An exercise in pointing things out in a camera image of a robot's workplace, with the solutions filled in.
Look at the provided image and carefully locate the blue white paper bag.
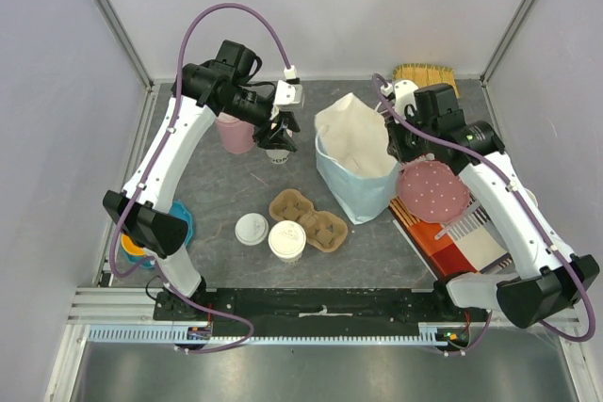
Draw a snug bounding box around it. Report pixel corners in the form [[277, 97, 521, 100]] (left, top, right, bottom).
[[314, 93, 400, 225]]

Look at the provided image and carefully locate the brown cardboard cup carrier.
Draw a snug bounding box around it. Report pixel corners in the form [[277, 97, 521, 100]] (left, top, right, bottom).
[[269, 188, 349, 253]]

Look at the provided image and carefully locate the white paper coffee cup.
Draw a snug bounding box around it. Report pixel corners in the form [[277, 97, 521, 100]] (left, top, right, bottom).
[[274, 252, 303, 264]]

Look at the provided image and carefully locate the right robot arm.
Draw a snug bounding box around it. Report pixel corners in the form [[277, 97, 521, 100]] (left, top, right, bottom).
[[375, 80, 599, 341]]

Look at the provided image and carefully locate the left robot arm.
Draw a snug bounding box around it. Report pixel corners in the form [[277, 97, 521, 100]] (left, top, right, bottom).
[[103, 40, 303, 320]]

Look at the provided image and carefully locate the stack of paper cups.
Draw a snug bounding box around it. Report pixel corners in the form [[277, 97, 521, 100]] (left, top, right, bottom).
[[266, 149, 290, 165]]

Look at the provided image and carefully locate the pink straw holder cup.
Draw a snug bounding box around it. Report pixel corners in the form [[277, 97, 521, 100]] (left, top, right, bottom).
[[215, 113, 254, 154]]

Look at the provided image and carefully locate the pink dotted plate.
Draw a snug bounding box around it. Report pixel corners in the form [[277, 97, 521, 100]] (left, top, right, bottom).
[[399, 160, 470, 224]]

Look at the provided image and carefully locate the yellow woven basket tray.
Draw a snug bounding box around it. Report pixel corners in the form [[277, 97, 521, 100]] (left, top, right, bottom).
[[392, 63, 460, 98]]

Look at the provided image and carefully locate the white plastic cup lid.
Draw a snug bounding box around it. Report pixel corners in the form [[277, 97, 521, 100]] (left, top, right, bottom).
[[235, 213, 269, 247]]

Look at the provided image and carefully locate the blue dotted plate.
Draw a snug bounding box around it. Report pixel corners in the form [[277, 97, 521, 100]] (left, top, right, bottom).
[[122, 201, 195, 270]]

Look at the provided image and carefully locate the colourful patchwork placemat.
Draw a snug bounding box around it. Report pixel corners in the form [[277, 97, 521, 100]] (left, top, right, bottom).
[[389, 198, 513, 280]]

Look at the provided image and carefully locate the light blue mug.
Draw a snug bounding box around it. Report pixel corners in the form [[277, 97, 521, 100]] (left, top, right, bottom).
[[525, 188, 538, 207]]

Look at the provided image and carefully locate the orange bowl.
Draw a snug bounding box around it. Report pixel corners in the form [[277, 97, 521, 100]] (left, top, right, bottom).
[[119, 233, 145, 264]]

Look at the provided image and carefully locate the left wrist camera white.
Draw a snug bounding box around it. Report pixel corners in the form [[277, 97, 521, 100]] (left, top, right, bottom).
[[273, 80, 304, 111]]

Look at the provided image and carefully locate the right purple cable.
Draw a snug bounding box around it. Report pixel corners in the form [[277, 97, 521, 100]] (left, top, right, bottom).
[[371, 72, 597, 357]]

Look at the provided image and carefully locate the purple cable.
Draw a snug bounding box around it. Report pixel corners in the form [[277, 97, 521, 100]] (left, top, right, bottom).
[[371, 72, 597, 357], [108, 2, 301, 355]]

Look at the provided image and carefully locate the pink handled fork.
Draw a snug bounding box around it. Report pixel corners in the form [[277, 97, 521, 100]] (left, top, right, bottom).
[[434, 225, 453, 240]]

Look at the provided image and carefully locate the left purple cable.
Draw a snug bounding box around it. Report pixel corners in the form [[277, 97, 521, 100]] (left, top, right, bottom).
[[108, 2, 301, 355]]

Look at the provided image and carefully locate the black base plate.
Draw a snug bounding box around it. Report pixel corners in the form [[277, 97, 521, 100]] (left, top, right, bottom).
[[153, 286, 491, 338]]

